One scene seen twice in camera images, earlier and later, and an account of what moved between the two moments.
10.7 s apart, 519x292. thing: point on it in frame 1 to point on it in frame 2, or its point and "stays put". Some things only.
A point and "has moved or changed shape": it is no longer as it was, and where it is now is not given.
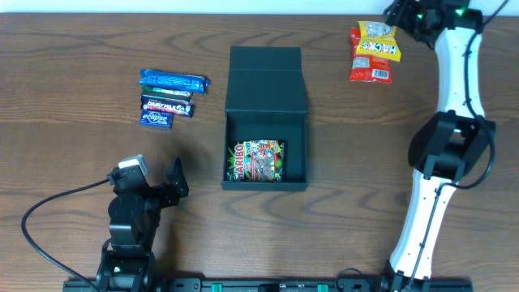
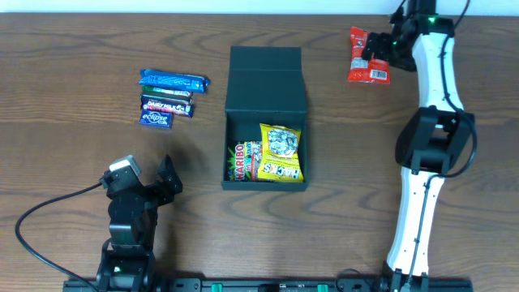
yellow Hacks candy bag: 378,39 has moved or changed shape
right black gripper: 400,15 to 386,46
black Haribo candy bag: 255,161 stays put
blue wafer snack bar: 173,80 stays put
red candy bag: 364,67 stays put
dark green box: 265,100 stays put
